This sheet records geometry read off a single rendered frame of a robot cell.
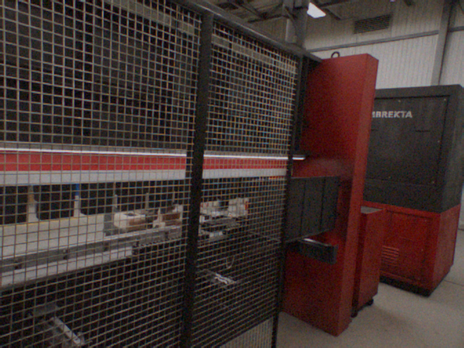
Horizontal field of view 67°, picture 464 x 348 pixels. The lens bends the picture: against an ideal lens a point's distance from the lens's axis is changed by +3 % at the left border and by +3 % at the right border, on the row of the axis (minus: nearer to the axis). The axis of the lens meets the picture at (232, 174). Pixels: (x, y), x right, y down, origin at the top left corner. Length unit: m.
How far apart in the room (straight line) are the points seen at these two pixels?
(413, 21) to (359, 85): 6.97
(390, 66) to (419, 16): 1.16
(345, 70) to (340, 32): 7.46
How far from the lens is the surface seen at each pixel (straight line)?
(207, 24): 1.33
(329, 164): 2.99
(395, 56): 9.73
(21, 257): 1.86
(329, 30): 10.63
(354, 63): 3.02
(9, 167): 1.74
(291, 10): 2.96
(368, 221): 3.37
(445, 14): 9.52
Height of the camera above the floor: 1.54
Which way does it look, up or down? 5 degrees down
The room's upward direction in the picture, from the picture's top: 4 degrees clockwise
